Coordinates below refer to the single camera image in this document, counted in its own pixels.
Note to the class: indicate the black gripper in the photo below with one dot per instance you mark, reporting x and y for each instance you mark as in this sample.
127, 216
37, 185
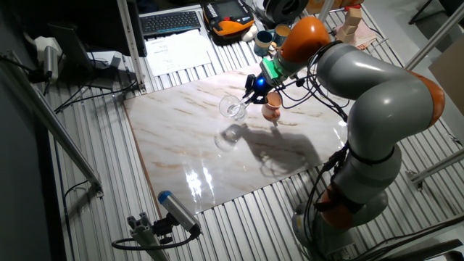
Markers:
261, 87

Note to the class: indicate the clear glass mug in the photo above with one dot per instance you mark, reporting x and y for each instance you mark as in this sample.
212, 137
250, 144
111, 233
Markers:
233, 108

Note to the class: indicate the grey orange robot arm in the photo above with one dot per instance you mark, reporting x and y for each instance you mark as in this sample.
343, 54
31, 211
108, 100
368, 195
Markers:
391, 105

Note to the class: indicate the teal mug yellow band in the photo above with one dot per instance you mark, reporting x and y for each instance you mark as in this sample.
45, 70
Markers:
261, 45

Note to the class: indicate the small white rounded object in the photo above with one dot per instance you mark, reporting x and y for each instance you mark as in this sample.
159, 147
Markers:
250, 33

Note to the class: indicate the dark teal mug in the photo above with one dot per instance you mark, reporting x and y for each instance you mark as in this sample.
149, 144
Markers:
281, 32

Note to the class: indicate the orange black teach pendant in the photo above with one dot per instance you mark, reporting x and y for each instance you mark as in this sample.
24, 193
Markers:
228, 18

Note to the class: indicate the white printed paper sheet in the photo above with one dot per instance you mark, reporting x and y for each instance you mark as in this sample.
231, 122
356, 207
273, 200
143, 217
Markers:
177, 54

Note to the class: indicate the black round device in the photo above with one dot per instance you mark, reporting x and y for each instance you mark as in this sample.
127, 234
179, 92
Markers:
286, 9

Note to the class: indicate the white marble pattern board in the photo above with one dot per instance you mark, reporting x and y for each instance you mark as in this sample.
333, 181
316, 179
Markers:
203, 166

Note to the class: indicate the black keyboard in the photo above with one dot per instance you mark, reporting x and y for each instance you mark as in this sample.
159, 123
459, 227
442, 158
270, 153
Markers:
170, 22

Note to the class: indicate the stacked wooden blocks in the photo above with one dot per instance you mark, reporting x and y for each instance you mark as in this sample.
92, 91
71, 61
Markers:
349, 25

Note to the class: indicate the pink cloth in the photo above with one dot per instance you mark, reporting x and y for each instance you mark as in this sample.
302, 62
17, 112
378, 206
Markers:
366, 36

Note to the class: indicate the black monitor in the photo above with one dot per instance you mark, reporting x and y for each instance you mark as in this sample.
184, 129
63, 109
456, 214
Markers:
105, 25

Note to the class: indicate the black monitor stand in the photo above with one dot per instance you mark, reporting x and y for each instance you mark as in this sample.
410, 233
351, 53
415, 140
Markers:
72, 47

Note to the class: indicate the brown cardboard sheet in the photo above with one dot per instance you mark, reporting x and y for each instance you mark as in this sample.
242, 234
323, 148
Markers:
449, 72

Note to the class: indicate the short aluminium floor profile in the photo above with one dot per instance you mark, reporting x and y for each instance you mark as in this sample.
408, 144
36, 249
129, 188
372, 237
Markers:
438, 166

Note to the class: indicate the long slanted aluminium profile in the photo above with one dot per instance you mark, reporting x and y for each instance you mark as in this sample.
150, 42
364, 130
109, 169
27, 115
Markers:
54, 123

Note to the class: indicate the black metal bar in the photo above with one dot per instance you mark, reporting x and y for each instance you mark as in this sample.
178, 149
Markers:
427, 250

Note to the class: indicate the slim aluminium post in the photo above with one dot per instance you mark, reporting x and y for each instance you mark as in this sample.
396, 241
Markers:
325, 11

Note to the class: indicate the aluminium frame post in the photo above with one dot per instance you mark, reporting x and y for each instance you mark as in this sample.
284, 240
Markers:
131, 43

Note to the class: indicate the silver camera blue end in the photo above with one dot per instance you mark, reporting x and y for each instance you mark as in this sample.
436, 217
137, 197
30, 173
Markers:
177, 212

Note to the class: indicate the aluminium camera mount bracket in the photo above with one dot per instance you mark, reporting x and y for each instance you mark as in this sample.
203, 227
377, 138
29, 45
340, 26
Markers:
143, 235

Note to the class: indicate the thick aluminium frame beam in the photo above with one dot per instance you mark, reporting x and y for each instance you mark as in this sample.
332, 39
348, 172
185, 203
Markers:
435, 40

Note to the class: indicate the silver device white mount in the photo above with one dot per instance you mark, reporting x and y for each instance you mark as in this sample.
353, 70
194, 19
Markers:
50, 61

